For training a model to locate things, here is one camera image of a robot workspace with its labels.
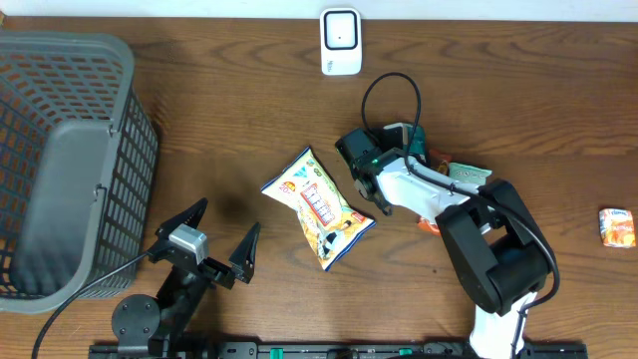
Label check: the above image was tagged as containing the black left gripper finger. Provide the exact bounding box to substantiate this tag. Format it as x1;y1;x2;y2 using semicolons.
229;222;261;284
156;197;208;239

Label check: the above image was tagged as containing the yellow snack bag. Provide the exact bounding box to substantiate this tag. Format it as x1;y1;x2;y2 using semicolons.
261;148;376;271

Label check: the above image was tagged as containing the teal mouthwash bottle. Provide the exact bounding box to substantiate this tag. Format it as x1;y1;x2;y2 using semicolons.
401;123;430;166

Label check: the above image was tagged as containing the red brown snack packet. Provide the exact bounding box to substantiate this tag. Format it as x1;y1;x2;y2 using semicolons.
418;149;453;235

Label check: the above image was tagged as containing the pale green wipes pack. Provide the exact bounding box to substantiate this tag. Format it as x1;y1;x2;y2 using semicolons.
449;163;492;185

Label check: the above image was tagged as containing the small orange juice carton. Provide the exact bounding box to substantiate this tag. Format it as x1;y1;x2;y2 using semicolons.
599;208;636;248

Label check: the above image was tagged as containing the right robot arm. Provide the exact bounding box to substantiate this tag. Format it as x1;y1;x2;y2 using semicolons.
335;124;558;358

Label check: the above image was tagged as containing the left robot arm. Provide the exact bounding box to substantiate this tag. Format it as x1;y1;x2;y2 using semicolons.
107;197;261;358

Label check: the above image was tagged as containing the white barcode scanner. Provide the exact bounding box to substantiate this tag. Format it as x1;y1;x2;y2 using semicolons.
319;8;363;76

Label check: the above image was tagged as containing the grey plastic shopping basket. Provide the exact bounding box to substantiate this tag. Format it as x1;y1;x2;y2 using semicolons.
1;31;159;314

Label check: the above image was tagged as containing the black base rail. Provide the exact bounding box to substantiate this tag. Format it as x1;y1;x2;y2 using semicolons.
88;340;589;359

